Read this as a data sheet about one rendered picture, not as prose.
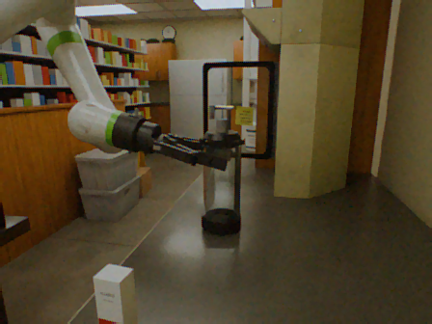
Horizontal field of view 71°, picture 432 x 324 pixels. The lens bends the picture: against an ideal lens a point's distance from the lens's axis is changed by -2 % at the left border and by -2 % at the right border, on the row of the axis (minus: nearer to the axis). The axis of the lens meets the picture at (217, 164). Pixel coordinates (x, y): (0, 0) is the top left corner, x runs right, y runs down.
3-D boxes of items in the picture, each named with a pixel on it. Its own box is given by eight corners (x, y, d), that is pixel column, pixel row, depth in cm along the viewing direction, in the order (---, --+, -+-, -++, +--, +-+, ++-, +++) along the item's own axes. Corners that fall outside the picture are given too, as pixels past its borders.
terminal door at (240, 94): (271, 160, 128) (275, 60, 118) (203, 155, 138) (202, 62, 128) (271, 159, 129) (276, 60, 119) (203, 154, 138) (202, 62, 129)
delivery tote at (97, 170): (142, 175, 344) (140, 146, 336) (115, 192, 286) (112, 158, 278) (108, 173, 352) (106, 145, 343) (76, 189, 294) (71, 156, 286)
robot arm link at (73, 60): (44, 54, 91) (77, 36, 91) (66, 72, 102) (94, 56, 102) (94, 155, 84) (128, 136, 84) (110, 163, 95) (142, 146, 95)
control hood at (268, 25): (280, 55, 119) (281, 28, 116) (281, 43, 88) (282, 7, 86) (251, 55, 121) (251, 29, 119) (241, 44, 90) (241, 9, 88)
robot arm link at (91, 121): (51, 129, 72) (67, 88, 74) (78, 143, 85) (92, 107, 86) (104, 145, 71) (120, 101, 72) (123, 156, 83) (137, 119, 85)
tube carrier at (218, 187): (244, 214, 82) (247, 135, 77) (239, 232, 72) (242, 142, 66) (205, 210, 84) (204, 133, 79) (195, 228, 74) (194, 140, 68)
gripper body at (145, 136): (137, 122, 71) (174, 133, 70) (150, 119, 79) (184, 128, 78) (132, 153, 73) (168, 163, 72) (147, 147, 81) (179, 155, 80)
